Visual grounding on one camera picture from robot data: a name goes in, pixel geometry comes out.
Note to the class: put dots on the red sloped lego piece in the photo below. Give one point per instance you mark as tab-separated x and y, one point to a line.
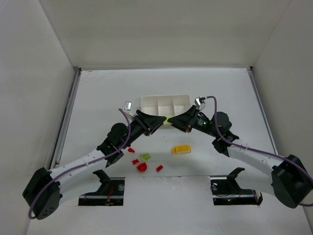
131	150

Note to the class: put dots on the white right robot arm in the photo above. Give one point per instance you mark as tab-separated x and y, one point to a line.
284	177

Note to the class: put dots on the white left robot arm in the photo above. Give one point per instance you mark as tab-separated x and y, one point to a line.
46	188

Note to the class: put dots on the light green lego block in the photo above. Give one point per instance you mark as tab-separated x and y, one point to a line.
166	123

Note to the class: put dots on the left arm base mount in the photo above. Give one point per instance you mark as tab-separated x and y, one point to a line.
109	193

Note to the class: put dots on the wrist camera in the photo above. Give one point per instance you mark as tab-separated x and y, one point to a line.
200	103
127	106

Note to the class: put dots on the red curved lego piece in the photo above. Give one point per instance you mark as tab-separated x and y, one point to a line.
136	161

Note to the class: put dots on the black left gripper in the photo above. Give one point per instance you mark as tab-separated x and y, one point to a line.
143	123

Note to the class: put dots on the red small lego brick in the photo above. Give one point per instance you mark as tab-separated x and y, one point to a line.
159	168

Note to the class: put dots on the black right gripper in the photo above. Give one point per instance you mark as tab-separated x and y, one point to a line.
191	119

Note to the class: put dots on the yellow lego brick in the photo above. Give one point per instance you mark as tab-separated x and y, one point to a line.
181	149

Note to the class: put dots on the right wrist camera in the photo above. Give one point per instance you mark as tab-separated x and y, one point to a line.
200	103

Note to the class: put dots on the white three-compartment container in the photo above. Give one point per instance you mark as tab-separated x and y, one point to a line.
165	105

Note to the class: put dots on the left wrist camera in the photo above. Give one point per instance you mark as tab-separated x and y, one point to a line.
127	106

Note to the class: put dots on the light green lego plate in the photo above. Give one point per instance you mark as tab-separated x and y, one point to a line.
145	157

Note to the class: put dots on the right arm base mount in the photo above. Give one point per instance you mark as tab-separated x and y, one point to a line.
226	191

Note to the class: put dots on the red arch lego piece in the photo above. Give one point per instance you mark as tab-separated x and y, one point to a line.
142	167

